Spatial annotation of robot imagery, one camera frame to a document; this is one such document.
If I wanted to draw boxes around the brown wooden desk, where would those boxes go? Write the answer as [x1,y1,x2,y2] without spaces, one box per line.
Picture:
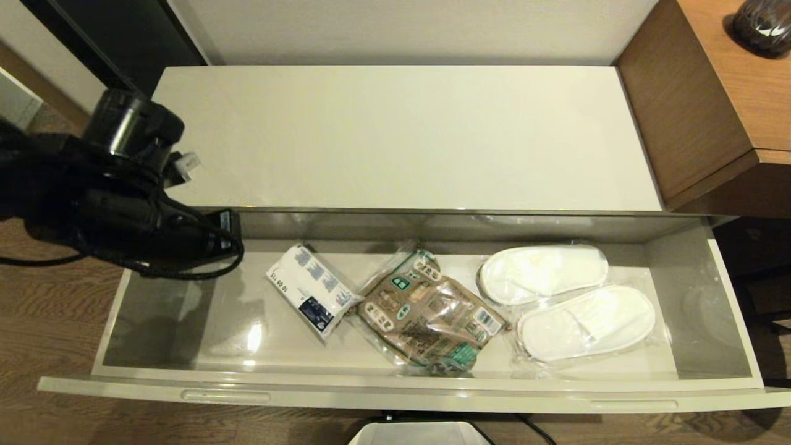
[615,0,791,218]

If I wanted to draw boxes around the brown printed snack packet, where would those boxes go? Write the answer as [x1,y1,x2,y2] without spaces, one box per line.
[352,242,511,378]

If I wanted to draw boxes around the dark glass door panel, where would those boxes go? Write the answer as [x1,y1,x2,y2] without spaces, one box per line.
[22,0,209,93]

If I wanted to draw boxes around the bagged white slippers showing soles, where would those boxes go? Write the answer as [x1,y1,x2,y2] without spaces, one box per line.
[476,245,611,308]

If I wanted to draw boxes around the wide cream cabinet drawer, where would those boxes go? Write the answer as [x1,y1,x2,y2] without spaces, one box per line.
[37,210,791,415]

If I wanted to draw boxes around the white blue-patterned tissue packet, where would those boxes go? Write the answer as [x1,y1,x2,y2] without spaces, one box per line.
[266,244,363,342]

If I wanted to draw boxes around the bagged white slippers showing straps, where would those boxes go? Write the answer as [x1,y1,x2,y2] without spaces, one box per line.
[512,283,672,375]

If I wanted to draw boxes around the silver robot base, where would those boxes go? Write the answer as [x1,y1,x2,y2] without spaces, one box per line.
[348,422,495,445]

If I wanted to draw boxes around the glossy cream drawer cabinet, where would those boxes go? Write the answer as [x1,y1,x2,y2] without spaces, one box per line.
[151,65,736,245]

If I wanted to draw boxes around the dark glass vase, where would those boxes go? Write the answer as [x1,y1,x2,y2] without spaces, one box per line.
[731,0,791,60]

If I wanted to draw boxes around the white furniture corner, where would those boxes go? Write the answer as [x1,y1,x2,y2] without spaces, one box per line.
[0,67,33,129]

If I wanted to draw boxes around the black power cable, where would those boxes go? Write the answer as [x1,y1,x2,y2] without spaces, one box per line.
[381,412,557,445]

